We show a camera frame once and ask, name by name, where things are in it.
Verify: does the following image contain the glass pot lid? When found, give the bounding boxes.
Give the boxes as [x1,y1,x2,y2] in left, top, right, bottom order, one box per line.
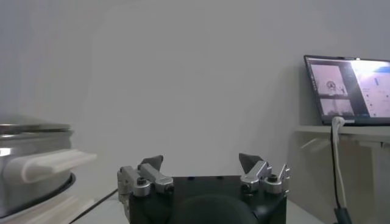
[0,113,73,133]

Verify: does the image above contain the open grey laptop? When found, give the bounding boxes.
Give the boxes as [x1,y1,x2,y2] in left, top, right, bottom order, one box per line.
[303,54,390,126]

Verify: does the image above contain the white laptop cable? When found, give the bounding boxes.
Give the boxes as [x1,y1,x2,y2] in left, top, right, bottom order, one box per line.
[331,116,349,211]

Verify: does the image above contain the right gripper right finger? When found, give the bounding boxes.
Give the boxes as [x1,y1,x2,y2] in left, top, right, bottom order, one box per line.
[238,152,291,195]

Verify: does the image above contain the white side table with laptop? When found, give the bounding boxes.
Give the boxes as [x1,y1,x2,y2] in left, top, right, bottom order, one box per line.
[294,124,390,224]

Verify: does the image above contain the stainless steel steamer basket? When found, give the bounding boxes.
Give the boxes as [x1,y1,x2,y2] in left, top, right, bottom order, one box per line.
[0,130,76,171]

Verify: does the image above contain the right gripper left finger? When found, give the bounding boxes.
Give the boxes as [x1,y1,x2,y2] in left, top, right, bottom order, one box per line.
[117,154,175,203]

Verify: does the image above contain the steel steamer pot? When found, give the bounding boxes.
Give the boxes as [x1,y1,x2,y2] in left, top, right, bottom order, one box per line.
[0,148,98,224]

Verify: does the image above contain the black power cable with adapter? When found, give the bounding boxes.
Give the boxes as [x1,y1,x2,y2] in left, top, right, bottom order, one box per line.
[330,133,353,224]

